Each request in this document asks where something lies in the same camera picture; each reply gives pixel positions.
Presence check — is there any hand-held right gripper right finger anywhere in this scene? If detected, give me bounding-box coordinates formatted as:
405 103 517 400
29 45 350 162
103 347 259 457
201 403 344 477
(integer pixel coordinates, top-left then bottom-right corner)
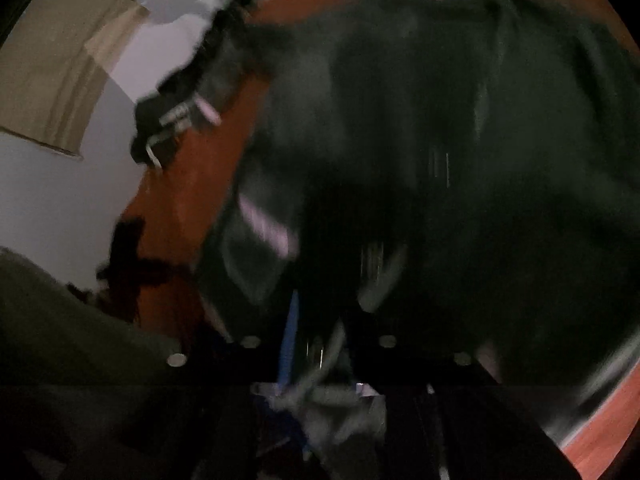
349 309 582 480

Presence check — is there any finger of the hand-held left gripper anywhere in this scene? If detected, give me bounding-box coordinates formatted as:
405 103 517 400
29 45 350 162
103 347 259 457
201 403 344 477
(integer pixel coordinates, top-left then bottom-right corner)
142 257 198 282

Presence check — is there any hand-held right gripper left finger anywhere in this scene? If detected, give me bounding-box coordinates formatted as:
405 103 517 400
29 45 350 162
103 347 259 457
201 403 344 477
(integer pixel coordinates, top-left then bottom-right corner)
65 291 302 480

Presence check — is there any grey fleece garment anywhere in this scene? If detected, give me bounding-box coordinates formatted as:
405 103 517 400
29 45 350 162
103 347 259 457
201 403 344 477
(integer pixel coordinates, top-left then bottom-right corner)
195 0 640 480

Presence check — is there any olive cloth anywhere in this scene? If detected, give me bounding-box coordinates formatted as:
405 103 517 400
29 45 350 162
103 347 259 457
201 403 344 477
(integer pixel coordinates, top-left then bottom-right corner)
0 249 182 391

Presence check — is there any orange blanket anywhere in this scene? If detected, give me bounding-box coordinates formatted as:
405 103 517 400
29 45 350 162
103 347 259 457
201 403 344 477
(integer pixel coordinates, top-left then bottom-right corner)
120 0 640 480

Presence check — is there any beige curtain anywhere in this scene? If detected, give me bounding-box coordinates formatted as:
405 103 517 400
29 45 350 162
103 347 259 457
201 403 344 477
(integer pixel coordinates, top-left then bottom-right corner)
0 0 151 158

